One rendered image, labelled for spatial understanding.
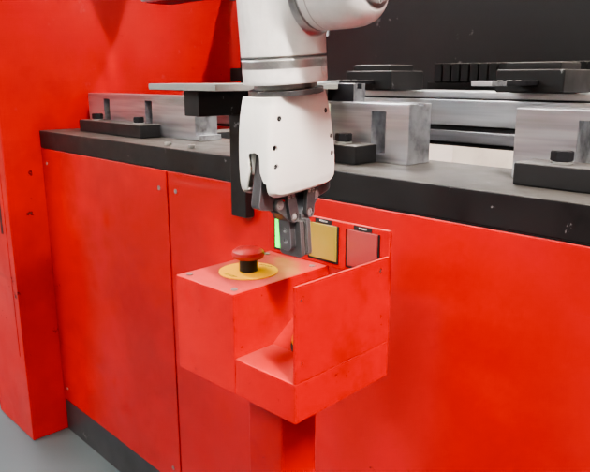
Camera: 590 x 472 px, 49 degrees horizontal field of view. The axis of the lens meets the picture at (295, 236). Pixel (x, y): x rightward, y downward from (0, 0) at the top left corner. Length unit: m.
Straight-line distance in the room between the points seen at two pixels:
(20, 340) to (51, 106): 0.65
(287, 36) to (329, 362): 0.34
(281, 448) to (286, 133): 0.38
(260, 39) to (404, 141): 0.46
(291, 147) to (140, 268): 0.88
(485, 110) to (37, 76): 1.14
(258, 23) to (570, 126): 0.45
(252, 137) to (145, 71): 1.38
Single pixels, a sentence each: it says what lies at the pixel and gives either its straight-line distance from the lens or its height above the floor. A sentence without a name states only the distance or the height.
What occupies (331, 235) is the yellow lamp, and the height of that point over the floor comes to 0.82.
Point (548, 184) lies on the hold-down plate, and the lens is 0.86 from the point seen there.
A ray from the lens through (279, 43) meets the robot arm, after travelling 0.61.
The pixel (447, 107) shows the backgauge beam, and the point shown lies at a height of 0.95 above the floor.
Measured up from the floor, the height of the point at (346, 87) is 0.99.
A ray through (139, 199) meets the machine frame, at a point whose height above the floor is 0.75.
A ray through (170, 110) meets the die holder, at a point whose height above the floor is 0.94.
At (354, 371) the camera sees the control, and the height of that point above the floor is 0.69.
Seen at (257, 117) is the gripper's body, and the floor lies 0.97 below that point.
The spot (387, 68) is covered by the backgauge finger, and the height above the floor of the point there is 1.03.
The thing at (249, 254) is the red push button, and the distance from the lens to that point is 0.76.
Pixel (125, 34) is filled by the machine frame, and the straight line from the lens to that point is 1.96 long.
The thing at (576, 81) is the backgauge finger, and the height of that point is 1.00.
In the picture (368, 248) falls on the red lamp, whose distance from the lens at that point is 0.75.
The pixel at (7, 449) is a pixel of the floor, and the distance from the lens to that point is 2.05.
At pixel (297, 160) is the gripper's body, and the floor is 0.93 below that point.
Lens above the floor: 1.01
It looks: 14 degrees down
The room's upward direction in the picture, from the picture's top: straight up
